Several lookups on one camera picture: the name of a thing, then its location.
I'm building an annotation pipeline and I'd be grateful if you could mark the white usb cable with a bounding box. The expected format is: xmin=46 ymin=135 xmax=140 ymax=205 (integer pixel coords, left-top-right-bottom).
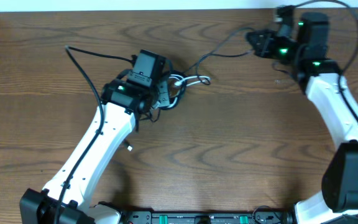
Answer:
xmin=152 ymin=74 xmax=211 ymax=110

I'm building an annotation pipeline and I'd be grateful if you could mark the black usb cable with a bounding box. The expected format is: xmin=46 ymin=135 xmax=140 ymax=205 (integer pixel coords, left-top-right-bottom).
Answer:
xmin=119 ymin=27 xmax=256 ymax=152

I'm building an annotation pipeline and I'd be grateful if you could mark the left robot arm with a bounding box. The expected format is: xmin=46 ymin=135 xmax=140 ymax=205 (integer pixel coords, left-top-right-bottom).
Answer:
xmin=19 ymin=50 xmax=173 ymax=223

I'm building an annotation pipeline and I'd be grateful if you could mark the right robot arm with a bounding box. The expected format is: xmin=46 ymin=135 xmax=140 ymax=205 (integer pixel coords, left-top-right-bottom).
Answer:
xmin=246 ymin=5 xmax=358 ymax=223

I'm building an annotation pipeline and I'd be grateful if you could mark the left camera black cable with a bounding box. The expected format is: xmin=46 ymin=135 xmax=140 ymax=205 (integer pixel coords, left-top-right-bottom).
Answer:
xmin=53 ymin=45 xmax=136 ymax=224

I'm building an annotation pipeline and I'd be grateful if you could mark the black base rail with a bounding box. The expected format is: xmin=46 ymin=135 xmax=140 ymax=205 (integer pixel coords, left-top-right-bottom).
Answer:
xmin=98 ymin=202 xmax=295 ymax=224

